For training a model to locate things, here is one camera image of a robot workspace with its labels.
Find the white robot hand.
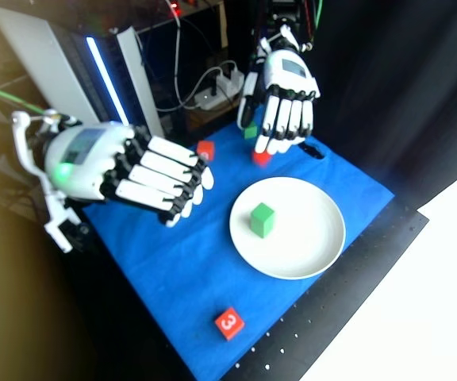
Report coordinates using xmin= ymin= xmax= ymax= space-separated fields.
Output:
xmin=44 ymin=122 xmax=215 ymax=229
xmin=237 ymin=47 xmax=321 ymax=155

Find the large green cube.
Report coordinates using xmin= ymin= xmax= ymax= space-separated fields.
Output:
xmin=250 ymin=202 xmax=276 ymax=239

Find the white round plate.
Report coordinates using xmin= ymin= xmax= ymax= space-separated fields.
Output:
xmin=228 ymin=176 xmax=347 ymax=281

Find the white power strip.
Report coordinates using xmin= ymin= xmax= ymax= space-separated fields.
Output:
xmin=194 ymin=69 xmax=245 ymax=110

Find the white computer tower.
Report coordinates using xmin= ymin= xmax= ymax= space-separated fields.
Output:
xmin=0 ymin=3 xmax=166 ymax=148

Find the blue cloth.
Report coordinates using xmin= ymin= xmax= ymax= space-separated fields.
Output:
xmin=81 ymin=121 xmax=395 ymax=381

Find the red cube with number three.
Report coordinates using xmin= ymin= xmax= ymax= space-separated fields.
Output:
xmin=214 ymin=306 xmax=246 ymax=341

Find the grey cable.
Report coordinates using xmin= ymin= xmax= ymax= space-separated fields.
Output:
xmin=180 ymin=61 xmax=240 ymax=108

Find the green cable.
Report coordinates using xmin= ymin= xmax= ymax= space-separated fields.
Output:
xmin=0 ymin=85 xmax=47 ymax=114

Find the white cable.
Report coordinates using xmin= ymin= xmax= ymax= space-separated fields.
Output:
xmin=163 ymin=0 xmax=198 ymax=112

